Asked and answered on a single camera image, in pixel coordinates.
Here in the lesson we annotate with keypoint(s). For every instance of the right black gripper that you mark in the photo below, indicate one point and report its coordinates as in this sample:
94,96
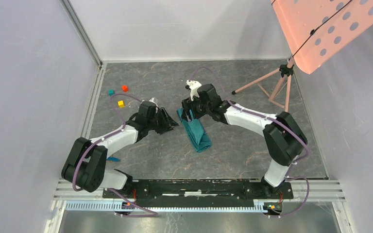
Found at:
187,105

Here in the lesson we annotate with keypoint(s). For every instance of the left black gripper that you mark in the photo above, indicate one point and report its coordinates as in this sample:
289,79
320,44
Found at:
171,123

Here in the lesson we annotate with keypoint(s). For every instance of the teal cloth napkin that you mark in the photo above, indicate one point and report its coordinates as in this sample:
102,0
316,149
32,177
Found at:
196,133

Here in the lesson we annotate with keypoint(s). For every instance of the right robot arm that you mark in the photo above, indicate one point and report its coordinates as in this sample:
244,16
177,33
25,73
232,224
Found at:
284,138

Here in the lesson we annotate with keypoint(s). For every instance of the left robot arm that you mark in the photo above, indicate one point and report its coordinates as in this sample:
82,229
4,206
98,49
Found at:
85,166

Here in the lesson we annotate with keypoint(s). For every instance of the yellow cube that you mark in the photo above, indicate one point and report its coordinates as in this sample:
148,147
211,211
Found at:
121,104

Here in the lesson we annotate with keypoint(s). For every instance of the orange cube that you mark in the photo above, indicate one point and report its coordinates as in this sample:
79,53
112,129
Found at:
125,88

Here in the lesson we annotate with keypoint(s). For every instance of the blue knife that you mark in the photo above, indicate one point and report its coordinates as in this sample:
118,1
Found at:
113,159

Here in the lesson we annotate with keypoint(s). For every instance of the pink tripod stand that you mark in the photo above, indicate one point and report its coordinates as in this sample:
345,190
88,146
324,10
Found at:
286,73

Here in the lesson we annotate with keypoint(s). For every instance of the pink perforated panel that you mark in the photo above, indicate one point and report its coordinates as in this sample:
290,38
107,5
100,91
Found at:
316,30

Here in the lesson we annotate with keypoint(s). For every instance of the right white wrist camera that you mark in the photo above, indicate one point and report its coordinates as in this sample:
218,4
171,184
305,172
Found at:
193,87

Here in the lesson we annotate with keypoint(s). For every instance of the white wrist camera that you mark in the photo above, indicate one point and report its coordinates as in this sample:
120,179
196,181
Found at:
193,87
153,101

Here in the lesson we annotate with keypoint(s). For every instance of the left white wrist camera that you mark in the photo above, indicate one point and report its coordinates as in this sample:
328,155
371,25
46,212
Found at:
153,101

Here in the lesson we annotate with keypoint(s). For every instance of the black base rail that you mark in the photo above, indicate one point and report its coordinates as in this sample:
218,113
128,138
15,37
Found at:
204,192

